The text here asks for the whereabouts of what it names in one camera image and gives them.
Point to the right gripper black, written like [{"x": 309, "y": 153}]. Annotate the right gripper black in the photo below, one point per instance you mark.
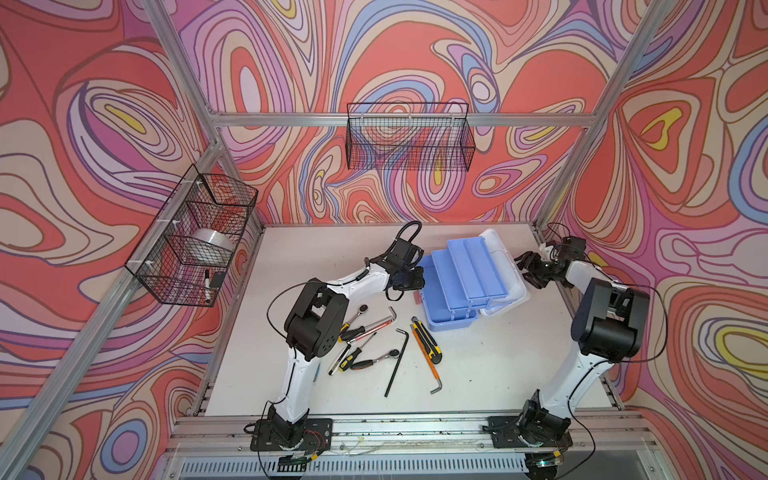
[{"x": 529, "y": 261}]

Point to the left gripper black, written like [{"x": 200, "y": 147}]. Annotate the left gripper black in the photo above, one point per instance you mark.
[{"x": 420, "y": 277}]

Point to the white pink tool box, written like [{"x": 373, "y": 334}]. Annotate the white pink tool box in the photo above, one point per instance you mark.
[{"x": 470, "y": 278}]

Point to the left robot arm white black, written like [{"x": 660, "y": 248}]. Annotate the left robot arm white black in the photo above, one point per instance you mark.
[{"x": 314, "y": 324}]

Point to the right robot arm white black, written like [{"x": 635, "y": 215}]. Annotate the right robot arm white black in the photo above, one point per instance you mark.
[{"x": 607, "y": 328}]

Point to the red sleeved hex key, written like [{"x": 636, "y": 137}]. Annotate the red sleeved hex key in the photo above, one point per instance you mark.
[{"x": 380, "y": 323}]

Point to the black hex key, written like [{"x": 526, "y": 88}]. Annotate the black hex key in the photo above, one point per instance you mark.
[{"x": 398, "y": 361}]

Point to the yellow black utility knife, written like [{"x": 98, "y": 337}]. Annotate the yellow black utility knife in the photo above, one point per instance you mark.
[{"x": 433, "y": 350}]

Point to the orange sleeved hex key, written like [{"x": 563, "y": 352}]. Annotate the orange sleeved hex key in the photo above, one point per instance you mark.
[{"x": 427, "y": 363}]

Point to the silver tape roll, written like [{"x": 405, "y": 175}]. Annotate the silver tape roll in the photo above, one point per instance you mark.
[{"x": 214, "y": 238}]

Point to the large screwdriver black yellow handle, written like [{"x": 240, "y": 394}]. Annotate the large screwdriver black yellow handle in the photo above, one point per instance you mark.
[{"x": 349, "y": 334}]

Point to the black wire basket back wall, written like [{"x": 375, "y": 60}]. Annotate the black wire basket back wall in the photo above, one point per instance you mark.
[{"x": 409, "y": 136}]

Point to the black wire basket wall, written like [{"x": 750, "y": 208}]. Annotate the black wire basket wall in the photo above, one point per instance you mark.
[
  {"x": 409, "y": 136},
  {"x": 171, "y": 268}
]

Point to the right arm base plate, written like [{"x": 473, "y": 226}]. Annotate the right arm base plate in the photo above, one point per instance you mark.
[{"x": 551, "y": 432}]

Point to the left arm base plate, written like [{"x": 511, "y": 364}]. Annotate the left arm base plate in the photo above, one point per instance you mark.
[{"x": 309, "y": 435}]

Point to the black wire basket left wall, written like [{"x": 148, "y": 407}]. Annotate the black wire basket left wall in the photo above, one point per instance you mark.
[{"x": 171, "y": 268}]

